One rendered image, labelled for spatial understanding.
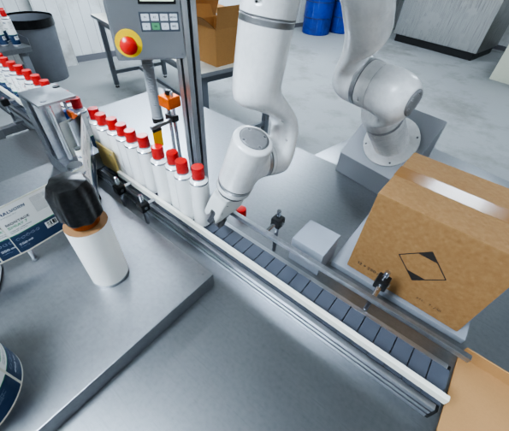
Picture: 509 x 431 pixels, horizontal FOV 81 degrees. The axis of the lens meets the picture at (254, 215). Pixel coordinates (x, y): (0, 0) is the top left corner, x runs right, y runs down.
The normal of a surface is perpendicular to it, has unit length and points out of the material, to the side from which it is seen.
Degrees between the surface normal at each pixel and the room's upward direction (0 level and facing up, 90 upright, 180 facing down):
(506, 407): 0
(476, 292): 90
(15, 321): 0
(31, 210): 90
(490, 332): 0
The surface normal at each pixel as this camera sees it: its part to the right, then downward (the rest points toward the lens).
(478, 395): 0.05, -0.72
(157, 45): 0.28, 0.68
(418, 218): -0.65, 0.51
